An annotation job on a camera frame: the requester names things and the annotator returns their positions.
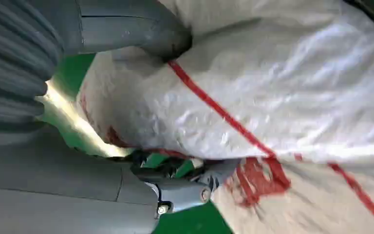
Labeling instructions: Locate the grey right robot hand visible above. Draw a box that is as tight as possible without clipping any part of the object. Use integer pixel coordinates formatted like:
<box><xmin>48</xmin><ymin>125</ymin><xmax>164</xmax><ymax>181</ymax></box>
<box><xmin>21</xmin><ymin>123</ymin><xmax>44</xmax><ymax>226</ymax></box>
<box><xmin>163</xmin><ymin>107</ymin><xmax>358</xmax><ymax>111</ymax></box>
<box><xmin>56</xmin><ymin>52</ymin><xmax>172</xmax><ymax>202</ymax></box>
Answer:
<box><xmin>0</xmin><ymin>0</ymin><xmax>243</xmax><ymax>234</ymax></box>

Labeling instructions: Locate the ribbed grey right arm sleeve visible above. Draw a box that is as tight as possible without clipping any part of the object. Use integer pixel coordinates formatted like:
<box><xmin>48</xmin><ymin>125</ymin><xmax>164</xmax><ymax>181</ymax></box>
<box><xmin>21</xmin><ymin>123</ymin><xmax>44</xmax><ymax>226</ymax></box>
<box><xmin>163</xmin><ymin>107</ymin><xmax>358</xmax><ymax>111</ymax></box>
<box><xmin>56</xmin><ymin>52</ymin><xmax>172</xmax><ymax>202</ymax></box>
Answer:
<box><xmin>0</xmin><ymin>0</ymin><xmax>66</xmax><ymax>149</ymax></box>

